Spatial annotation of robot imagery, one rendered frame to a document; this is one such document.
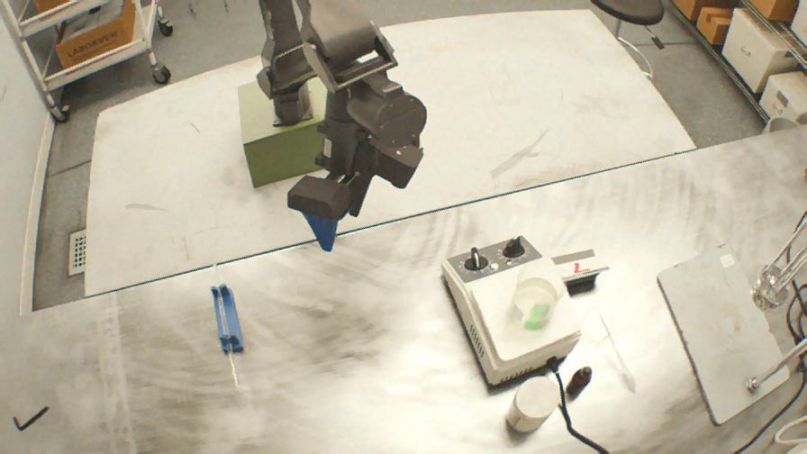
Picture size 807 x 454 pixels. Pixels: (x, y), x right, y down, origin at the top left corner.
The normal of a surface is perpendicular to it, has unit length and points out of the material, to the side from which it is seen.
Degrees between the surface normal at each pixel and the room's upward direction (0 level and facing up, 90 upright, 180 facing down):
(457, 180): 0
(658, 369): 0
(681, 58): 0
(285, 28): 76
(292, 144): 90
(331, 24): 28
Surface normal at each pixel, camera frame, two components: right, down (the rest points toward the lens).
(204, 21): 0.00, -0.57
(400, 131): 0.54, 0.49
